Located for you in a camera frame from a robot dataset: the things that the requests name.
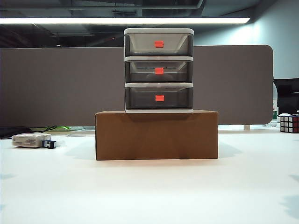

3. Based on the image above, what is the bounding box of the smoky drawer with ribbed back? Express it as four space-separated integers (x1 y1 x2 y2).
125 61 193 83

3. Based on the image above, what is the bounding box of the brown cardboard box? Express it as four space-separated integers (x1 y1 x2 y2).
94 110 220 161

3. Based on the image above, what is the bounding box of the grey desk partition panel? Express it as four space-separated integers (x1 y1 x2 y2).
0 44 274 128

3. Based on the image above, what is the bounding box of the long ceiling light strip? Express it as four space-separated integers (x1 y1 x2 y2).
0 17 250 25

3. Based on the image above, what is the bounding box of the small blue black clip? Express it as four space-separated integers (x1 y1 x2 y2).
41 140 57 149

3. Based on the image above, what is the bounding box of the clear plastic bottle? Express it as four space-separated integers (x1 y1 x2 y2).
268 83 280 128

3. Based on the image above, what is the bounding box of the black office chair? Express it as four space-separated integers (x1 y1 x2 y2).
273 78 299 115

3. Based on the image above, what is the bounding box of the black Rubik's cube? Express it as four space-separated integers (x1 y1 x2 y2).
278 113 299 134

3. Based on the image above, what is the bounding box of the smoky drawer with flat red handle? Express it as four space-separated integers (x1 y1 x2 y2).
125 87 193 109

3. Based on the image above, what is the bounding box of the white plastic drawer cabinet frame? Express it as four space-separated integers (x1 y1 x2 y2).
123 28 195 114

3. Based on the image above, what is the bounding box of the black cable bundle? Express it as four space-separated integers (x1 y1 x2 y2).
0 125 58 140

